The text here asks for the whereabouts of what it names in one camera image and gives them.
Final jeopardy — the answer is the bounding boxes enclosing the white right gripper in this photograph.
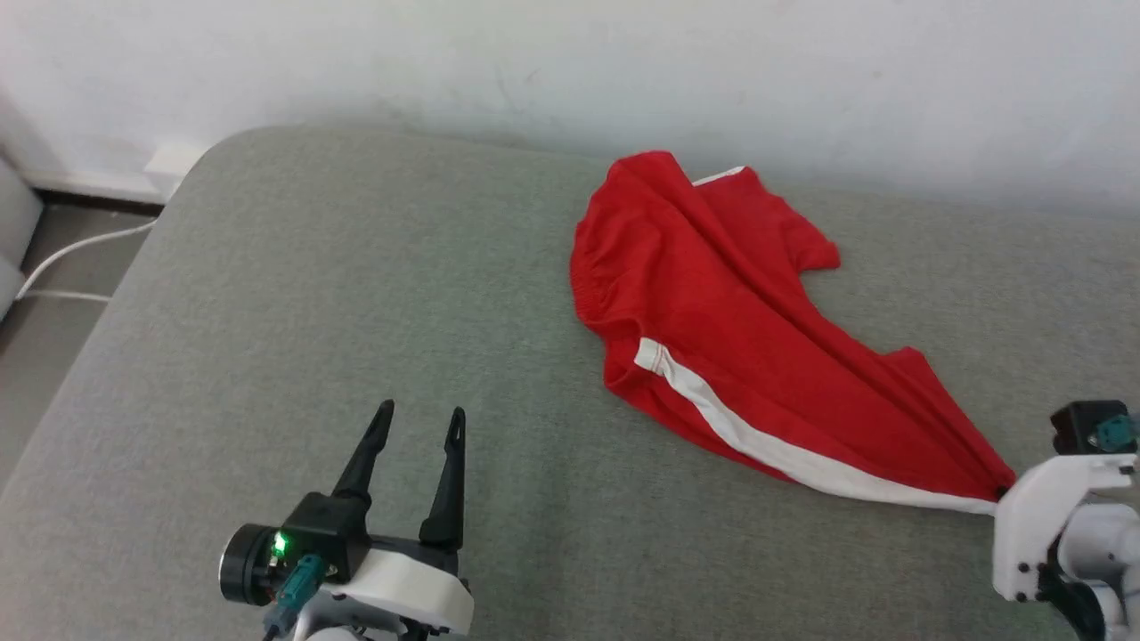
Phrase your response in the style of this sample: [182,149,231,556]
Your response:
[993,452,1140,604]

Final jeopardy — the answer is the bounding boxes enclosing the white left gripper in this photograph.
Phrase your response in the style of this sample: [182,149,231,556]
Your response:
[332,399,476,636]

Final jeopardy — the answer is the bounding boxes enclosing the red shorts with white stripe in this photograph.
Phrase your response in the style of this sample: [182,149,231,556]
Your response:
[570,150,1018,516]

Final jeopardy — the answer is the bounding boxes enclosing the grey fabric sofa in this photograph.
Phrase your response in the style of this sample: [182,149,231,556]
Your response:
[0,125,1140,641]

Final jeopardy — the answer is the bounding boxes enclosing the teal plug right camera cable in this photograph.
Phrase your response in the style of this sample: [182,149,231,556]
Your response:
[1095,413,1140,453]

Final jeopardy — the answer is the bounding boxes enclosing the teal plug camera cable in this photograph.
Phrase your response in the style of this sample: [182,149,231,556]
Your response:
[261,554,327,641]
[1095,413,1140,453]

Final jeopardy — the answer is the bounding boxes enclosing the teal plug left camera cable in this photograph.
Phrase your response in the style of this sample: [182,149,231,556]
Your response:
[261,554,327,641]

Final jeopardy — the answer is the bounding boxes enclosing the white floor cable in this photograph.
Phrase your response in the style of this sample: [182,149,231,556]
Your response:
[13,218,159,304]

